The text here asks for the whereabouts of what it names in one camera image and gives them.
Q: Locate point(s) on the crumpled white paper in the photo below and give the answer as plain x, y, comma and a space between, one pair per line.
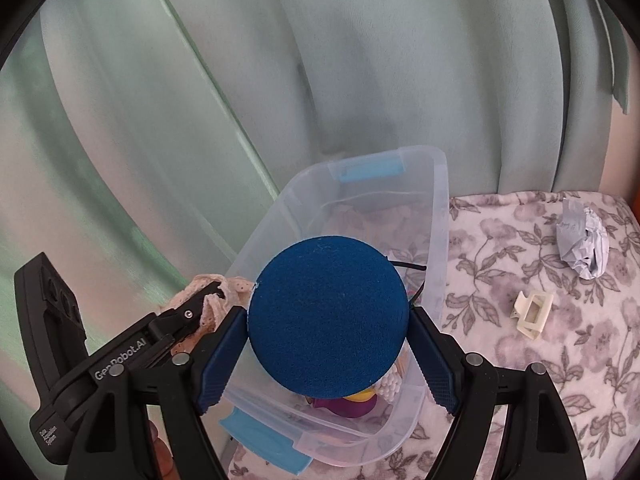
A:
582, 250

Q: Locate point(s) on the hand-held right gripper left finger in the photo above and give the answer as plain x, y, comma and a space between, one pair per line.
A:
220, 360

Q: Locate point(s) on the white hair clip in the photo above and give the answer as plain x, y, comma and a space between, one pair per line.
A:
520, 307

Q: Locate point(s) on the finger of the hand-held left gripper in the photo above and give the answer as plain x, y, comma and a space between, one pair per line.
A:
187, 315

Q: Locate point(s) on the person's left hand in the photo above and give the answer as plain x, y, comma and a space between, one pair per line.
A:
162, 452

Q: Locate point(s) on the purple ball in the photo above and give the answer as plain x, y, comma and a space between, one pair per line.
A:
350, 407

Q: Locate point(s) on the clear plastic container blue latches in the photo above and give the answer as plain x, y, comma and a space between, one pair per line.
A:
435, 260

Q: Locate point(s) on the blue ball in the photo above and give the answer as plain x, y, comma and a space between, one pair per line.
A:
330, 315

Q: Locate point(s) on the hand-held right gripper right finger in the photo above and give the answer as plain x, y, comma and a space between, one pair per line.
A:
435, 365

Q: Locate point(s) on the pale green curtain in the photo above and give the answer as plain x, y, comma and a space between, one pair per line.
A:
350, 60

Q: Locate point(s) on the grey floral blanket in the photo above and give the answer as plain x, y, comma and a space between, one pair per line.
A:
500, 360

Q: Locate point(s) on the beige fuzzy cloth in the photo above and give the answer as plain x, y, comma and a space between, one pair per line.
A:
235, 285

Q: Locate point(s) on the yellow ball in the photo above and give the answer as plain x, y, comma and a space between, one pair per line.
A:
360, 396

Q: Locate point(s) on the black choker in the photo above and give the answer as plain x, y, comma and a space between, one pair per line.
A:
407, 265

